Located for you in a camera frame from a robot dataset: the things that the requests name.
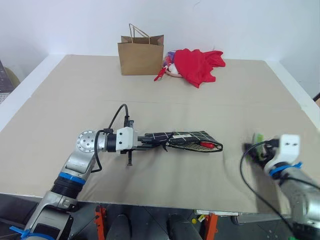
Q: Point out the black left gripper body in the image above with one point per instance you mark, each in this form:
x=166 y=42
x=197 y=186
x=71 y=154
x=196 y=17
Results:
x=143 y=143

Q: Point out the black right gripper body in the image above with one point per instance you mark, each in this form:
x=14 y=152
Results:
x=268 y=151

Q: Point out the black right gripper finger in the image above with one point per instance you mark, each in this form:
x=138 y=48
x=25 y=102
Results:
x=251 y=146
x=253 y=158

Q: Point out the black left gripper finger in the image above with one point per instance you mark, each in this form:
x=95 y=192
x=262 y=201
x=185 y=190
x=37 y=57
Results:
x=156 y=138
x=157 y=147

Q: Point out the green highlighter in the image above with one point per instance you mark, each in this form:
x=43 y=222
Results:
x=258 y=145

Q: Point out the black grid pouch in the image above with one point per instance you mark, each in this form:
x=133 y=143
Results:
x=190 y=140

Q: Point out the red marker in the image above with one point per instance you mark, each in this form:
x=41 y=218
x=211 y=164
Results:
x=207 y=144

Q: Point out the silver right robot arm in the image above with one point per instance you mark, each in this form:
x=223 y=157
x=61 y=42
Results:
x=300 y=195

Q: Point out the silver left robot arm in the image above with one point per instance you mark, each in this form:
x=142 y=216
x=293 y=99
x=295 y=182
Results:
x=75 y=162

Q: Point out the blue zip tie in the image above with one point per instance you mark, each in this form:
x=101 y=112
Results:
x=21 y=232
x=285 y=168

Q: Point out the beige table cover sheet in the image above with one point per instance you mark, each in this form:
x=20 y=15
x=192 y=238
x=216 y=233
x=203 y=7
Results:
x=160 y=105

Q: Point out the red plastic toy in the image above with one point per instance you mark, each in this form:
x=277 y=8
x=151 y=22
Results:
x=160 y=75

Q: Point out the pink basket with toys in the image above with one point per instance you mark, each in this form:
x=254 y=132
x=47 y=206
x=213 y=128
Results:
x=170 y=66

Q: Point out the orange clamp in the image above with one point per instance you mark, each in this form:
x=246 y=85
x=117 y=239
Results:
x=211 y=226
x=100 y=222

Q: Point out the brown paper bag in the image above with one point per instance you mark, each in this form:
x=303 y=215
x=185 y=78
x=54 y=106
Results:
x=141 y=57

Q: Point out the red cloth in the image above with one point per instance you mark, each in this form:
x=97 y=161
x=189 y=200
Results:
x=197 y=65

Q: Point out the dark rounded shape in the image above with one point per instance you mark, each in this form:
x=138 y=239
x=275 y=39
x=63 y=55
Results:
x=182 y=228

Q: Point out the beige chair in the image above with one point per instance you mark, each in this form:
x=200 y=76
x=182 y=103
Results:
x=13 y=76

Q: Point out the grey keyboard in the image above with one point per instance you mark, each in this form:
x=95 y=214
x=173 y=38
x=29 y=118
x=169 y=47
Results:
x=3 y=85

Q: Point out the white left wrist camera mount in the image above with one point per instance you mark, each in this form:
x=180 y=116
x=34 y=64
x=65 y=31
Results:
x=126 y=140

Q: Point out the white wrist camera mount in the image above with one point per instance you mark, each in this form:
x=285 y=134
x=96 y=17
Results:
x=126 y=140
x=287 y=147

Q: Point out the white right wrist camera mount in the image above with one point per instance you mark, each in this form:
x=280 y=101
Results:
x=287 y=147

